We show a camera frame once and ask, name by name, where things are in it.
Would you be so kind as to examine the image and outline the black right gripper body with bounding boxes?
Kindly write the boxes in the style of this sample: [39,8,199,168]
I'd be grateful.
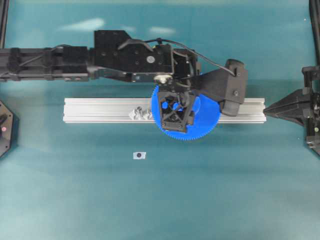
[302,65,320,156]

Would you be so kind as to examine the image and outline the large blue plastic gear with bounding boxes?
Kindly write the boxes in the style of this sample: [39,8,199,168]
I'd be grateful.
[151,84,221,141]

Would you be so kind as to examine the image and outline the black frame post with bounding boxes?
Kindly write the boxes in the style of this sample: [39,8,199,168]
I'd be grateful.
[0,0,10,49]
[309,0,320,66]

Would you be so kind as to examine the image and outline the black frame post left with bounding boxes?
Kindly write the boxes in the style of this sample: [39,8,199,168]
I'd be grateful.
[0,0,10,49]

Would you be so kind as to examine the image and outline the clear plastic bracket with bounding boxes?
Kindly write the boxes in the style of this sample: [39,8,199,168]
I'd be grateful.
[128,109,141,121]
[140,109,153,121]

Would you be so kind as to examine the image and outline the silver aluminium extrusion rail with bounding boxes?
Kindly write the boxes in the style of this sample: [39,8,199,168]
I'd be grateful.
[62,98,267,124]

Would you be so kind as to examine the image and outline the black camera cable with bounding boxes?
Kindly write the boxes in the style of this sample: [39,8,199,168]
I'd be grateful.
[144,37,238,76]

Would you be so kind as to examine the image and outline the black frame post right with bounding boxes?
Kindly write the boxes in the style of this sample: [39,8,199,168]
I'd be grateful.
[309,0,320,66]

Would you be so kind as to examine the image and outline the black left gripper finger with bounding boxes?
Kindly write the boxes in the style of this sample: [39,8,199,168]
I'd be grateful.
[157,89,197,133]

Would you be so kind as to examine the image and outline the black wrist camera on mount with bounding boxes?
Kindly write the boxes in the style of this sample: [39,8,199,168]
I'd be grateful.
[195,59,248,117]

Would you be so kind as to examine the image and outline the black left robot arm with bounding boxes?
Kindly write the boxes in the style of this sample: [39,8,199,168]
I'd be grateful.
[0,30,198,133]

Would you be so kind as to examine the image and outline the small white marker sticker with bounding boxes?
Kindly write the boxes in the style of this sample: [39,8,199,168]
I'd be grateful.
[133,151,147,160]

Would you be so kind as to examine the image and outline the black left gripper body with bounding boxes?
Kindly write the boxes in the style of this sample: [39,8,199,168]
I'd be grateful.
[154,44,200,90]

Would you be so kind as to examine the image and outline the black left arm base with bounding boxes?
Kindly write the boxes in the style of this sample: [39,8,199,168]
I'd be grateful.
[0,101,20,160]

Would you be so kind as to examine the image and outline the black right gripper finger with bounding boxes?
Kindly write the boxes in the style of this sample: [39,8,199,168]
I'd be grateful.
[263,102,309,126]
[263,89,312,113]

